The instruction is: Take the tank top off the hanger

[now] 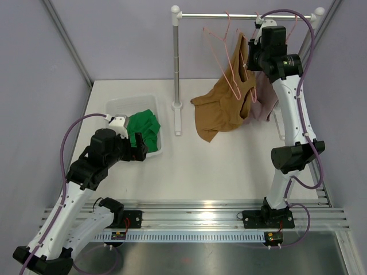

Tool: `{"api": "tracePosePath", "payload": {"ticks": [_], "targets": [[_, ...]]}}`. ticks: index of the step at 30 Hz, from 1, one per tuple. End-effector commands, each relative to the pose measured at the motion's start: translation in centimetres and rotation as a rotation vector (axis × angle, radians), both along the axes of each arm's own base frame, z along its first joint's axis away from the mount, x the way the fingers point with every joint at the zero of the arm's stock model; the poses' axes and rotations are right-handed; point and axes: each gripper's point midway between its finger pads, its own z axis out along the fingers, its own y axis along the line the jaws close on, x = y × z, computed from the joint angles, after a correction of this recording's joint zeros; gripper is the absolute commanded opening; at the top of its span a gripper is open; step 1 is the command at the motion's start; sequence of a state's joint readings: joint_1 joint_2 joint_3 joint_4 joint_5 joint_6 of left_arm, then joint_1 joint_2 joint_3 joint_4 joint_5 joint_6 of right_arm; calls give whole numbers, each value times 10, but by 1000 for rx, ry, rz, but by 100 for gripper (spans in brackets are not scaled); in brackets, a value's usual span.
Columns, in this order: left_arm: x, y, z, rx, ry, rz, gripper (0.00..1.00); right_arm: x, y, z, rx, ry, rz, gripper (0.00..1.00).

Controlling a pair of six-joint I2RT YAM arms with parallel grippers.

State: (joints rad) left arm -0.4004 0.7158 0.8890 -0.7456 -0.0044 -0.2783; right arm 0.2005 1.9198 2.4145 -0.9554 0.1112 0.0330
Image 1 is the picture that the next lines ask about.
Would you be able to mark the green tank top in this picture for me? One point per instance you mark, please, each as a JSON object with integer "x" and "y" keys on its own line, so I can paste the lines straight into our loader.
{"x": 147, "y": 124}

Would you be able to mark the white slotted cable duct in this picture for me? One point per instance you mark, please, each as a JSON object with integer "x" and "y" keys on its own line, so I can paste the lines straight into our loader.
{"x": 181, "y": 237}

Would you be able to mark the brown tank top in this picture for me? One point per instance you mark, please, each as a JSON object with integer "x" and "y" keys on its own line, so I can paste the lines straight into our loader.
{"x": 228, "y": 104}

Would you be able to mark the aluminium mounting rail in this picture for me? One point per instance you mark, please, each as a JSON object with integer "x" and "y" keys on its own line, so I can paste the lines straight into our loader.
{"x": 223, "y": 215}

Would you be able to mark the right aluminium frame post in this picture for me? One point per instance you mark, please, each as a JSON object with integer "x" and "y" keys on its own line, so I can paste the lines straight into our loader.
{"x": 323, "y": 19}

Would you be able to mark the left aluminium frame post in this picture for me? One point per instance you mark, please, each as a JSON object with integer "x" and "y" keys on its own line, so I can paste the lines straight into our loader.
{"x": 62, "y": 32}

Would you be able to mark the silver and white clothes rack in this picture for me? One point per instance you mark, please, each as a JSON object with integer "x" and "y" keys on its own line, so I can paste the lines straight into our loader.
{"x": 177, "y": 15}

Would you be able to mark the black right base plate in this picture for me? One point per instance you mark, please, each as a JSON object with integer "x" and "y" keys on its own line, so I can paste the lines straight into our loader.
{"x": 253, "y": 219}

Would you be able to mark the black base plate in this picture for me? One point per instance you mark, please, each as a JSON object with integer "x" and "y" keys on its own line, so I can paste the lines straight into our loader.
{"x": 130, "y": 218}
{"x": 253, "y": 219}

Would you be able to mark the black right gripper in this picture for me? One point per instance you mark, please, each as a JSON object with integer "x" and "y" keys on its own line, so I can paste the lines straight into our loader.
{"x": 252, "y": 47}

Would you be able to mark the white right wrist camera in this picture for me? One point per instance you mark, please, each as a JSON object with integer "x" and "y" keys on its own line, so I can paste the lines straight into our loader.
{"x": 261, "y": 23}

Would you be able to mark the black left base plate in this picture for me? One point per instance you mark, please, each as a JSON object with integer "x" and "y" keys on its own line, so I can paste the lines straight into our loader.
{"x": 130, "y": 218}

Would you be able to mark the white perforated plastic basket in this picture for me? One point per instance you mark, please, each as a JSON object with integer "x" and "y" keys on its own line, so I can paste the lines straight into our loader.
{"x": 132, "y": 105}

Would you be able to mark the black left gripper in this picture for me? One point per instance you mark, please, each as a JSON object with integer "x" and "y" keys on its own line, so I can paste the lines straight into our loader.
{"x": 137, "y": 153}

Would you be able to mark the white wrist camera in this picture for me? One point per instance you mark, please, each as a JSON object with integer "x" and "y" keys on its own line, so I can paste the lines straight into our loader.
{"x": 118, "y": 123}
{"x": 261, "y": 23}

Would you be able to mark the mauve tank top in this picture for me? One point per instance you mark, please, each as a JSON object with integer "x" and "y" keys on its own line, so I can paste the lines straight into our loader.
{"x": 266, "y": 100}

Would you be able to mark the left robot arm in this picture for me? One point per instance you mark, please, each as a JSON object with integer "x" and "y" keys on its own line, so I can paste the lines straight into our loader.
{"x": 55, "y": 247}

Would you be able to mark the aluminium frame post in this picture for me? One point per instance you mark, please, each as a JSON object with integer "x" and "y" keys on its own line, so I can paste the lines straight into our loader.
{"x": 62, "y": 32}
{"x": 323, "y": 19}

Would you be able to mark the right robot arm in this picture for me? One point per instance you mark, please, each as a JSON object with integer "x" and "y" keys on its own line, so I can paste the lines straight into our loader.
{"x": 268, "y": 54}

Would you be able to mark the pink hanger under mauve top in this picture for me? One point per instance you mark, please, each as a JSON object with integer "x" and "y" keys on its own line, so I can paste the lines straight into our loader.
{"x": 293, "y": 27}

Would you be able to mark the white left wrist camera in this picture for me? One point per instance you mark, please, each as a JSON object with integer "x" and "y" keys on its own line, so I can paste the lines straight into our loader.
{"x": 118, "y": 123}

